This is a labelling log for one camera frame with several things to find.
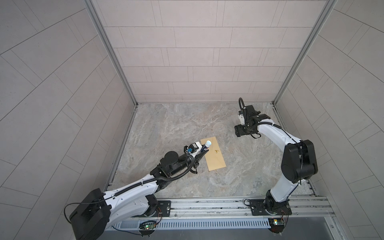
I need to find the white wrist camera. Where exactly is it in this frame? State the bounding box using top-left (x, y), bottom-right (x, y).
top-left (184, 142), bottom-right (202, 158)
top-left (238, 111), bottom-right (245, 126)

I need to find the left aluminium corner post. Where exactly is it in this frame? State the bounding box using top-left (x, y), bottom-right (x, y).
top-left (83, 0), bottom-right (139, 106)

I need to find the tan kraft envelope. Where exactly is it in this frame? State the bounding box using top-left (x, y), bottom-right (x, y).
top-left (200, 137), bottom-right (227, 171)

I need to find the right green circuit board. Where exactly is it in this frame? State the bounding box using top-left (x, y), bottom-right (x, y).
top-left (268, 219), bottom-right (286, 234)

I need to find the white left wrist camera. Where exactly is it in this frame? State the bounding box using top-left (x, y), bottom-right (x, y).
top-left (184, 142), bottom-right (202, 158)

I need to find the right aluminium corner post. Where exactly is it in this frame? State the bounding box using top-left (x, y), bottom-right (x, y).
top-left (272, 0), bottom-right (338, 105)

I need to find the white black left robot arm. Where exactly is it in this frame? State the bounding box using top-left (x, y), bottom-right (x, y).
top-left (66, 142), bottom-right (209, 240)

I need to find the white glue stick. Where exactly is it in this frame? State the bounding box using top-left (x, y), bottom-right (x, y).
top-left (201, 140), bottom-right (212, 152)

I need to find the green circuit board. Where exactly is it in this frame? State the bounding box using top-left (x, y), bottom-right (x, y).
top-left (139, 221), bottom-right (157, 232)
top-left (268, 219), bottom-right (286, 234)

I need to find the left green circuit board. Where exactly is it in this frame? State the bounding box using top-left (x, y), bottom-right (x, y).
top-left (139, 221), bottom-right (157, 232)

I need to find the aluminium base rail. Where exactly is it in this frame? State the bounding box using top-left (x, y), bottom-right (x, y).
top-left (113, 195), bottom-right (335, 221)

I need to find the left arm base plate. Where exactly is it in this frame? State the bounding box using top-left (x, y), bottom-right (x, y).
top-left (136, 201), bottom-right (172, 218)

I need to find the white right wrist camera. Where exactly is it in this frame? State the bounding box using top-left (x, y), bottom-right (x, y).
top-left (238, 111), bottom-right (245, 126)

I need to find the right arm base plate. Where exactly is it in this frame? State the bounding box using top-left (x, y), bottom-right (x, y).
top-left (249, 199), bottom-right (292, 216)

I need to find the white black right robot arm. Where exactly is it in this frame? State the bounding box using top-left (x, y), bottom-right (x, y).
top-left (234, 98), bottom-right (318, 215)

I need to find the aluminium corner post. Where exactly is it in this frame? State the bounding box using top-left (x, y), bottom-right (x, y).
top-left (272, 0), bottom-right (338, 105)
top-left (83, 0), bottom-right (139, 106)

